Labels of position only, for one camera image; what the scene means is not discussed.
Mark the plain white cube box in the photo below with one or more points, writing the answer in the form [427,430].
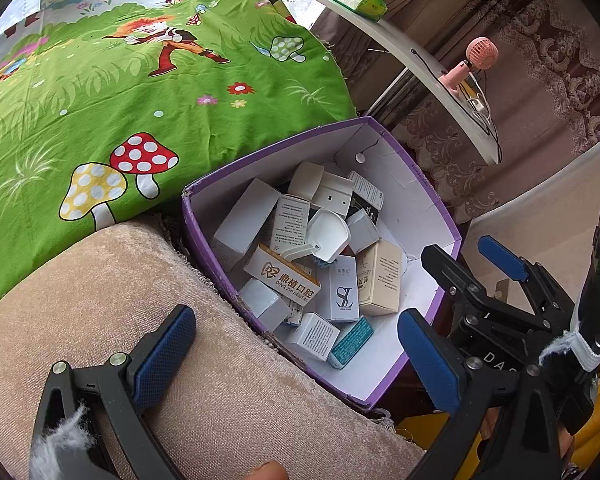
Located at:
[362,232]
[262,305]

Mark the white box grey monogram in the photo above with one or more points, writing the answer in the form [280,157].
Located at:
[344,290]

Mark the white plastic scoop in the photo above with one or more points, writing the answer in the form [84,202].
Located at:
[330,232]

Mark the person's left hand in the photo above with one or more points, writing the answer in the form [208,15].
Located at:
[265,472]

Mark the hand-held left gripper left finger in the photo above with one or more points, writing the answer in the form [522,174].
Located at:
[165,355]

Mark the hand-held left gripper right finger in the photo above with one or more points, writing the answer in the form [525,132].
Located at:
[427,360]

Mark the beige plush cushion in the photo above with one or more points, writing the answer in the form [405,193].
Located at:
[240,400]

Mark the small black white-label box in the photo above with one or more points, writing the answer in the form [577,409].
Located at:
[367,190]

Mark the teal cardboard box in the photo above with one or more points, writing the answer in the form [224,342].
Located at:
[350,342]

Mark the cream cardboard box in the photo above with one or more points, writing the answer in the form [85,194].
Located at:
[380,280]

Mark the white plastic tray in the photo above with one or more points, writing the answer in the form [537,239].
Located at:
[332,190]

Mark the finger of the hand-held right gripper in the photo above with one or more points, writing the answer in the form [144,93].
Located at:
[445,270]
[502,257]

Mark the white curved shelf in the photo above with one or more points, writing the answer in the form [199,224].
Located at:
[405,45]

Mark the white cube box printed label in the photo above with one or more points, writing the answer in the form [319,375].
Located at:
[312,337]

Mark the purple cardboard box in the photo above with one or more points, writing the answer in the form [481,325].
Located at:
[410,220]

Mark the metal shelf leg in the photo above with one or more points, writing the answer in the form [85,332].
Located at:
[395,92]

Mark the white gold tooth-logo box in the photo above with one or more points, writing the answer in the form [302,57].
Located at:
[280,275]

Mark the brown patterned curtain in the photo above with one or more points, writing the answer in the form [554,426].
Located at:
[555,60]

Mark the green cartoon printed blanket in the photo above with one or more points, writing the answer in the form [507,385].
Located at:
[130,100]

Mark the pink desk fan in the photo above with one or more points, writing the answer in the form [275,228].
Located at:
[480,52]

